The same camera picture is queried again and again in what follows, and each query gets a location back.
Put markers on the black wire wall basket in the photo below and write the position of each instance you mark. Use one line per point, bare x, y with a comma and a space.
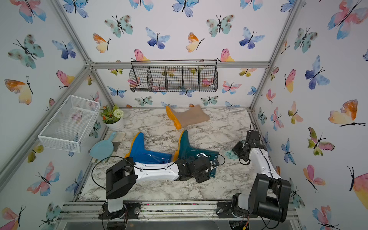
169, 76

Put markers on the teal green rubber boot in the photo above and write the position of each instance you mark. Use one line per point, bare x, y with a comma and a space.
187, 152

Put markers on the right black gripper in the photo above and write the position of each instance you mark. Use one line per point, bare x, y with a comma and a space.
236, 148

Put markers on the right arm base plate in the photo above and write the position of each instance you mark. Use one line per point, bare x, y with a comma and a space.
230, 210

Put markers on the white mesh wall basket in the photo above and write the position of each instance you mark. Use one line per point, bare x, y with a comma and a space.
69, 126

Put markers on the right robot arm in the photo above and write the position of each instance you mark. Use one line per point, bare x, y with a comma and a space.
269, 196

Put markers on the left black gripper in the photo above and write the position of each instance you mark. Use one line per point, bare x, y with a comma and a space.
203, 178

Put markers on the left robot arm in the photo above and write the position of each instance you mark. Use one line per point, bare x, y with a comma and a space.
122, 176

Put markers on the potted plant white pot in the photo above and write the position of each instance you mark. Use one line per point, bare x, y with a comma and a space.
113, 117

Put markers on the blue rubber boot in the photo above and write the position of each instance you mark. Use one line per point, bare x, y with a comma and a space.
141, 155

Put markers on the beige rubber boot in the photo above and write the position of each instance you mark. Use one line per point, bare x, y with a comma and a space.
194, 115

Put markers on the aluminium front rail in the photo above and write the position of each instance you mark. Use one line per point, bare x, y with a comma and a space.
152, 211

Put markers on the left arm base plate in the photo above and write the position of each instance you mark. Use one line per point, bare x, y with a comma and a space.
120, 211

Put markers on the mint green fluffy cloth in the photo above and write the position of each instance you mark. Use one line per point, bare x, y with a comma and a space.
231, 155

